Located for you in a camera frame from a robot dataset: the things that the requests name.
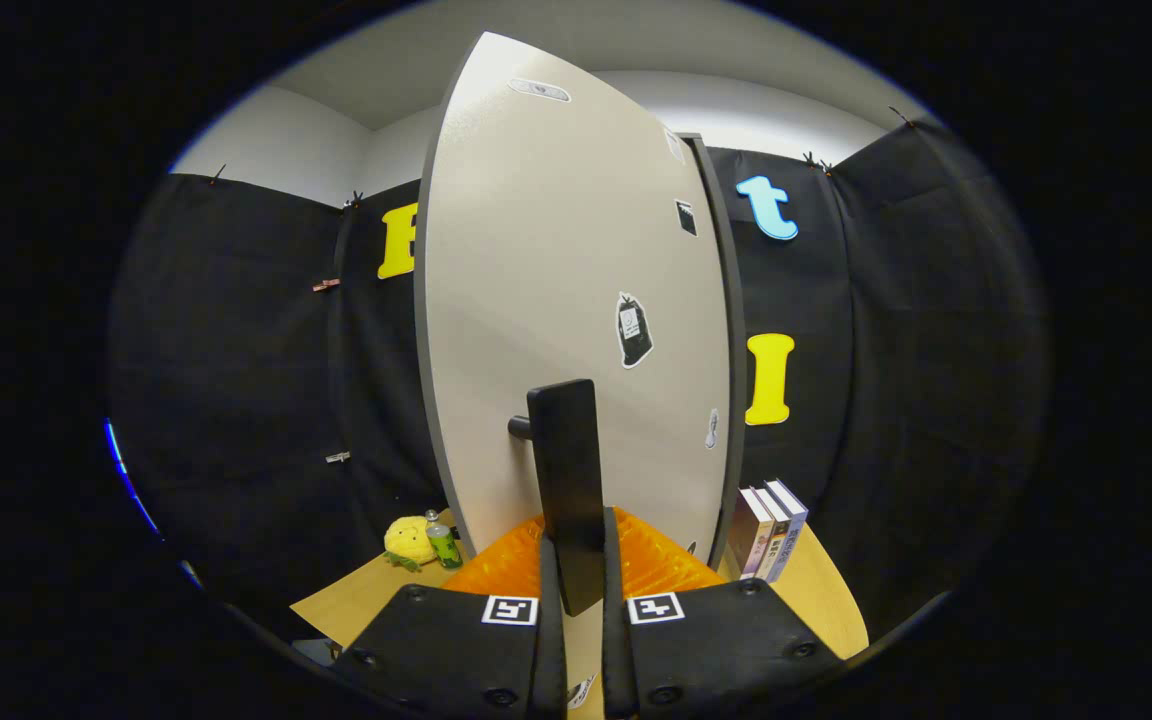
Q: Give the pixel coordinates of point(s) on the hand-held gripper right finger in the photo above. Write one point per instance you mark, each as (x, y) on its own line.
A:
(616, 640)

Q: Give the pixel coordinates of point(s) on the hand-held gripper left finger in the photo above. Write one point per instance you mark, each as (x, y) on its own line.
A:
(551, 640)

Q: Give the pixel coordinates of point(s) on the grey shoe cabinet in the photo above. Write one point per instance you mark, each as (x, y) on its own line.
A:
(738, 380)

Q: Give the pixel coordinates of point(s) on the beige shoe cabinet door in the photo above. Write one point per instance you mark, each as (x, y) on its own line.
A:
(536, 250)

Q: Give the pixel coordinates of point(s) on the green drink bottle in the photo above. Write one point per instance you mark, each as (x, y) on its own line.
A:
(444, 545)

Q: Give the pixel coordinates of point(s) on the yellow plush toy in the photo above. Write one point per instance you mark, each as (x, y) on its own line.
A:
(406, 542)

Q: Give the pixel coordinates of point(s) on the beige book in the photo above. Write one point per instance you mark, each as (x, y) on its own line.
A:
(774, 545)

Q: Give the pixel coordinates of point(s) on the black backdrop cloth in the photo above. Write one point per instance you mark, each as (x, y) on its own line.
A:
(236, 350)

